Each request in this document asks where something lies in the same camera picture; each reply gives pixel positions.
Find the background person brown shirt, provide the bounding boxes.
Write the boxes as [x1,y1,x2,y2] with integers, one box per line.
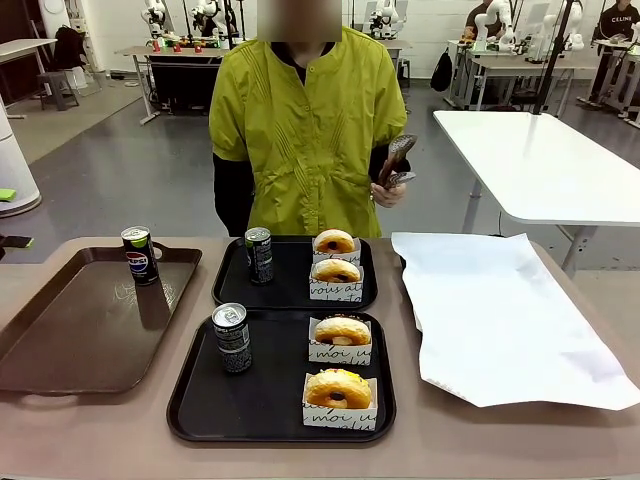
[463,0,497,42]

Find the background person black shirt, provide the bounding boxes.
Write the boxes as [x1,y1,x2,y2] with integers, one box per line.
[589,0,640,104]

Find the black plastic tray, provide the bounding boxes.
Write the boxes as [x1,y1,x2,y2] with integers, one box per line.
[166,309,398,445]
[211,235,377,312]

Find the grey desk with black panel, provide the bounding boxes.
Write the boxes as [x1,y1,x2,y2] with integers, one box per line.
[113,44,227,126]

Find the white background table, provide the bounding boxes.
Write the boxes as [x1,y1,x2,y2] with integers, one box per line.
[0,38,59,121]

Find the brown tray with handles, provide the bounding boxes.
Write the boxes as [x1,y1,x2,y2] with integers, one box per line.
[0,246,204,408]

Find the person right forearm black sleeve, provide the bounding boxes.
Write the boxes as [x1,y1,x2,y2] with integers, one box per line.
[213,151,257,238]

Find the dark metal serving tongs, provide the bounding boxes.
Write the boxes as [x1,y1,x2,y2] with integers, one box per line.
[377,133,419,191]

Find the glazed ring donut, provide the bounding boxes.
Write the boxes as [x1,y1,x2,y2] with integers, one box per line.
[313,228,357,254]
[310,258,362,285]

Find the black backpack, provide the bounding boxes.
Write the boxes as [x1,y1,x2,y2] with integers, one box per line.
[52,24,87,72]

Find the person left hand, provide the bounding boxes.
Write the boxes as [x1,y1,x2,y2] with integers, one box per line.
[370,177,408,208]

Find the large white table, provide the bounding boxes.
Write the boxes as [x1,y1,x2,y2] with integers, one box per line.
[432,109,640,281]

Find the black Pepsi can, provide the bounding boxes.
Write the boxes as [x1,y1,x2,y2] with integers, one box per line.
[211,302,254,375]
[121,225,161,288]
[244,227,274,287]

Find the white round pedestal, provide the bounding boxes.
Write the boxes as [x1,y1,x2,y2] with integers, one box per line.
[0,97,44,218]

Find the grey stool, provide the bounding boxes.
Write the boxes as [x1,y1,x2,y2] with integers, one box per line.
[37,71,81,112]

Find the person torso yellow blouse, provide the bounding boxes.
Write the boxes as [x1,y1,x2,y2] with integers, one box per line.
[208,24,409,239]

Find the black and white background robot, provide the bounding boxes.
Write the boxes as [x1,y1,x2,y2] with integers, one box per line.
[192,0,224,39]

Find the donut with yellow sprinkles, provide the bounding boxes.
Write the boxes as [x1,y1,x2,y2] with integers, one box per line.
[304,368,374,409]

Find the black hanging bag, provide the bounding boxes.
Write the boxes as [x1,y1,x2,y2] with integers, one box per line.
[430,48,454,93]

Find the black pole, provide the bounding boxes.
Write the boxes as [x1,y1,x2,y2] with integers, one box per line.
[531,0,574,117]

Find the large white paper sheet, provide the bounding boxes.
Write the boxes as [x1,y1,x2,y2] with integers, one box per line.
[390,231,640,412]

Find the person left forearm black sleeve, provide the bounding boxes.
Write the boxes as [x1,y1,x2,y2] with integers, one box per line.
[367,144,412,187]

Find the grey background desk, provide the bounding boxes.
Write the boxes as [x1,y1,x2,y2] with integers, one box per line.
[449,49,592,112]

